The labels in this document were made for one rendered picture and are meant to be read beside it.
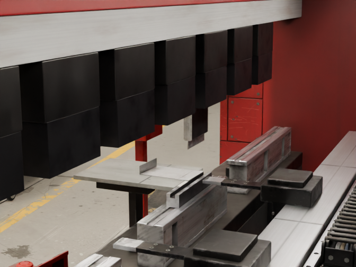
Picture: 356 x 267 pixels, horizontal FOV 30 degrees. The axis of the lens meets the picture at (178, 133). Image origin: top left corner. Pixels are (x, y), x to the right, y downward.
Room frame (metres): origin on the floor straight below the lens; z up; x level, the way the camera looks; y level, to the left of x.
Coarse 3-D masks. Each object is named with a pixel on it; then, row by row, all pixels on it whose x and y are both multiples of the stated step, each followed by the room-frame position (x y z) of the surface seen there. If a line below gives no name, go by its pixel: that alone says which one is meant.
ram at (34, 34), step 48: (0, 0) 0.81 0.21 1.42; (48, 0) 0.91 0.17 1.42; (96, 0) 1.02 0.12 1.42; (144, 0) 1.17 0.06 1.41; (192, 0) 1.37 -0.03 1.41; (240, 0) 1.66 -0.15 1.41; (288, 0) 2.09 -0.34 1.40; (0, 48) 0.81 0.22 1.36; (48, 48) 0.90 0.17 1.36; (96, 48) 1.02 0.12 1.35
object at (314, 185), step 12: (204, 180) 1.46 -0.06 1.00; (216, 180) 1.46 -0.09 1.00; (228, 180) 1.46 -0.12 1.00; (240, 180) 1.46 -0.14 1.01; (276, 180) 1.37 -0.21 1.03; (288, 180) 1.36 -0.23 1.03; (300, 180) 1.36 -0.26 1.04; (312, 180) 1.40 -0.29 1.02; (264, 192) 1.36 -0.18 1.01; (276, 192) 1.35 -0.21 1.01; (288, 192) 1.34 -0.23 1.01; (300, 192) 1.33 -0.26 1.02; (312, 192) 1.33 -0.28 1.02; (288, 204) 1.35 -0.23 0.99; (300, 204) 1.33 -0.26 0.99; (312, 204) 1.34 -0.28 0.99
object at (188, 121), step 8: (200, 112) 1.50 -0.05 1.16; (184, 120) 1.46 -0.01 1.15; (192, 120) 1.45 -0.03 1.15; (200, 120) 1.50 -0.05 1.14; (184, 128) 1.46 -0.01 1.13; (192, 128) 1.45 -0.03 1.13; (200, 128) 1.50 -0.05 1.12; (184, 136) 1.46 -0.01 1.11; (192, 136) 1.45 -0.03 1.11; (200, 136) 1.52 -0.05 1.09; (192, 144) 1.48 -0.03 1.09
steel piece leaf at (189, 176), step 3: (192, 171) 1.55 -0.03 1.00; (195, 171) 1.55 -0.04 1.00; (198, 171) 1.55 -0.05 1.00; (201, 171) 1.55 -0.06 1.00; (186, 174) 1.52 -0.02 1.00; (189, 174) 1.52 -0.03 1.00; (192, 174) 1.52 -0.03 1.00; (195, 174) 1.52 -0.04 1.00; (198, 174) 1.52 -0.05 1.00; (183, 177) 1.50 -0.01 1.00; (186, 177) 1.50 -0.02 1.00; (189, 177) 1.50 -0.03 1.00; (192, 177) 1.50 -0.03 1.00; (183, 180) 1.48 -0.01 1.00; (186, 180) 1.48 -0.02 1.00; (189, 180) 1.48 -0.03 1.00
